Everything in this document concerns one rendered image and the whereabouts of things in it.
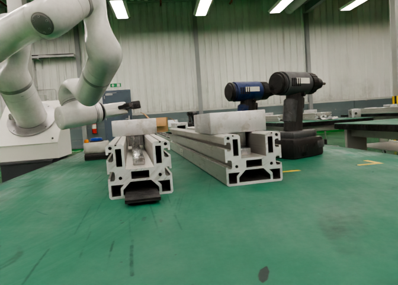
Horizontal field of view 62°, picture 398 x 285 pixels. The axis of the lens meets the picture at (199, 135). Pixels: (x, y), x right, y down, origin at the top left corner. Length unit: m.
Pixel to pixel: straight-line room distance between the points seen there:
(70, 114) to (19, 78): 0.22
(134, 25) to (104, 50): 11.83
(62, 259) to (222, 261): 0.14
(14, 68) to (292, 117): 0.96
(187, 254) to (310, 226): 0.13
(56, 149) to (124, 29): 11.47
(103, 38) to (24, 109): 0.56
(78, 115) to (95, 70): 0.29
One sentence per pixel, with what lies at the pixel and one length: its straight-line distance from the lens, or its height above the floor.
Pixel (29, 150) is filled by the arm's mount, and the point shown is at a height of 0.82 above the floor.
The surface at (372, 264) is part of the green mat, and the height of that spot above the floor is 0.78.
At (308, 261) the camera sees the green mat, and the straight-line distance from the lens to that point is 0.29.
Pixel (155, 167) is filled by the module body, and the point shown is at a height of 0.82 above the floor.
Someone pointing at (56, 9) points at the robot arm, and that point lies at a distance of 0.93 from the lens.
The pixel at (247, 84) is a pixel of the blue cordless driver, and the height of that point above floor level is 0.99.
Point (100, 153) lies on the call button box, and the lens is 1.19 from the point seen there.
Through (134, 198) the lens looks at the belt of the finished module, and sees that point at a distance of 0.49.
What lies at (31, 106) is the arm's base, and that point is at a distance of 1.42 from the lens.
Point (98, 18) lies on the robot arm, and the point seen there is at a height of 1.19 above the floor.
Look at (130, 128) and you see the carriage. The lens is 0.85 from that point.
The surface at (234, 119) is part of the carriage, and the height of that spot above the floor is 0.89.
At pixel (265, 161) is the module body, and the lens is 0.58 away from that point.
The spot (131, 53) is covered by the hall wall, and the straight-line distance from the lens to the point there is 12.55.
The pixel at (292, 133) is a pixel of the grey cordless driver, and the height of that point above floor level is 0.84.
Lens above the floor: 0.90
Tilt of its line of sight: 3 degrees down
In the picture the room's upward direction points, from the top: 4 degrees counter-clockwise
